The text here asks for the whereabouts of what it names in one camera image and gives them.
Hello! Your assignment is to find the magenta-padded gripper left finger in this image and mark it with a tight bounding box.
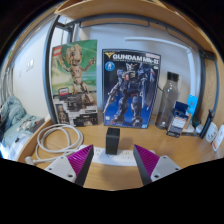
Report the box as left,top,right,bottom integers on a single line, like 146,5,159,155
44,144,95,187

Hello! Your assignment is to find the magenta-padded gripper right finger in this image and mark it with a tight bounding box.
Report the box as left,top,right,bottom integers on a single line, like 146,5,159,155
133,144,182,186

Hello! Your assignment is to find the black charger block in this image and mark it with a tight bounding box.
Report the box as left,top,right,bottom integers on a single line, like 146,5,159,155
105,127,121,156

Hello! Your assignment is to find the small blue carton box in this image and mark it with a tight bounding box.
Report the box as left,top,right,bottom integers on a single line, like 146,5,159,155
165,100,190,138

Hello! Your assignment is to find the green round dish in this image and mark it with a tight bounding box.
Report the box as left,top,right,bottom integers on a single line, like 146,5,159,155
191,116,203,129

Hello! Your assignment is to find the black electric shaver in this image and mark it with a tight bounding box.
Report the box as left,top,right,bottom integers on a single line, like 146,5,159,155
199,109,215,140

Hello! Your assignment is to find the dark clear drink bottle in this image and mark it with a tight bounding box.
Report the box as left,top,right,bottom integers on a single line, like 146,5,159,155
155,71,181,130

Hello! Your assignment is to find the teal blanket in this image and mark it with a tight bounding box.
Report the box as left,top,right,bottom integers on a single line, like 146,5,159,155
0,96,46,158

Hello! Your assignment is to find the blue robot model kit box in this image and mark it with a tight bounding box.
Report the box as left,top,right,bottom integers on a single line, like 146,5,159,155
101,48,162,129

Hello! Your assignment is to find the green toy figure box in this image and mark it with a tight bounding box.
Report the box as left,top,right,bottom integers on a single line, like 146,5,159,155
50,39,100,128

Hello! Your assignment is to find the white desk lamp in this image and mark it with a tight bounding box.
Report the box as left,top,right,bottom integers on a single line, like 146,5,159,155
124,36,201,134

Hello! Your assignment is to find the wooden shelf unit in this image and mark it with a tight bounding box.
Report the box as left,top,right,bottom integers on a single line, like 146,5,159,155
54,0,214,54

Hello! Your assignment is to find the white power strip cable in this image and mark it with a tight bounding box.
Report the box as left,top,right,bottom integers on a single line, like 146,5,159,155
24,123,84,165

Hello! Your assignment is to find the black metal desk frame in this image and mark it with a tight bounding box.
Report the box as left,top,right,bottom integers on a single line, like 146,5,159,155
42,14,221,125

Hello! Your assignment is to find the white wall light switch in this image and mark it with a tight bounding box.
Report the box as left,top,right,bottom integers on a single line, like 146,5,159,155
25,59,35,72

